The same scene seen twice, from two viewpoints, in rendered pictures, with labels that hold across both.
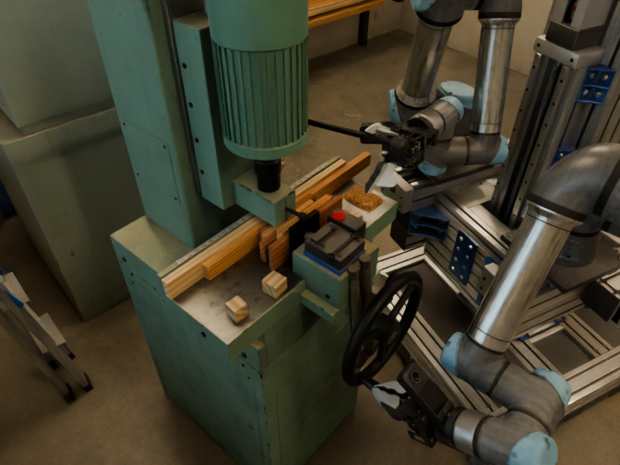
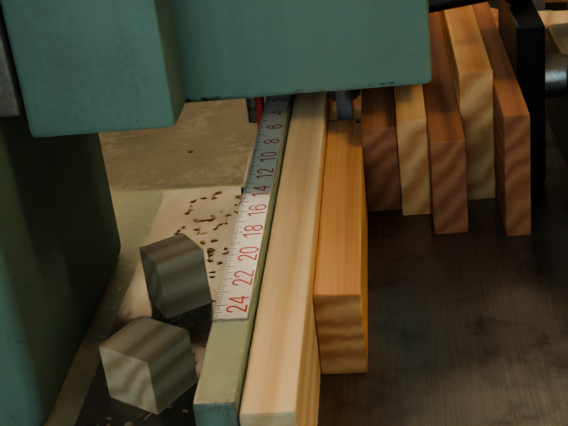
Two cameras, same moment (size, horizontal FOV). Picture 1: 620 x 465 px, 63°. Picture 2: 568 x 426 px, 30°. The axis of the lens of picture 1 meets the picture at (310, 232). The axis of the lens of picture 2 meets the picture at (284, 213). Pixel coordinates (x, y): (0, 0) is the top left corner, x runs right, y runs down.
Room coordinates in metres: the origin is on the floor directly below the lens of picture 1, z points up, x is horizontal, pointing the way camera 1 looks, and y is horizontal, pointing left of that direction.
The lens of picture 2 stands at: (0.46, 0.45, 1.16)
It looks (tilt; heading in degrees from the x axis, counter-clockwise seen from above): 26 degrees down; 327
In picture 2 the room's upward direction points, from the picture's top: 7 degrees counter-clockwise
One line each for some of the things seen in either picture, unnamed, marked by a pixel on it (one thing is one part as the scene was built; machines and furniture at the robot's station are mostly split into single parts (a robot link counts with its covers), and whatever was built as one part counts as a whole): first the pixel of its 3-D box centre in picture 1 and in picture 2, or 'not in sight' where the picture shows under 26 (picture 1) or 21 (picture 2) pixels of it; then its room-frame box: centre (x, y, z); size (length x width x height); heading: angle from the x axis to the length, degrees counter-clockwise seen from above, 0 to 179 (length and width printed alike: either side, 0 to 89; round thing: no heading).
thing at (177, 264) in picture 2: not in sight; (175, 275); (1.02, 0.17, 0.82); 0.03 x 0.03 x 0.04; 83
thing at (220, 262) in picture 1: (297, 208); (350, 88); (0.99, 0.03, 0.92); 0.60 x 0.02 x 0.04; 139
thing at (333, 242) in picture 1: (339, 238); not in sight; (0.80, -0.06, 0.99); 0.13 x 0.11 x 0.06; 139
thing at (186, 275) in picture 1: (267, 220); (314, 134); (0.93, 0.10, 0.93); 0.60 x 0.02 x 0.05; 139
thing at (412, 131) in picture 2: (289, 225); (408, 111); (0.91, 0.05, 0.93); 0.17 x 0.02 x 0.06; 139
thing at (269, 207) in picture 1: (264, 198); (303, 27); (0.93, 0.11, 0.99); 0.14 x 0.07 x 0.09; 49
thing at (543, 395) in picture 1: (530, 398); not in sight; (0.47, -0.39, 0.90); 0.11 x 0.11 x 0.08; 49
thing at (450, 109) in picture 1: (440, 117); not in sight; (1.12, -0.32, 1.10); 0.11 x 0.08 x 0.09; 139
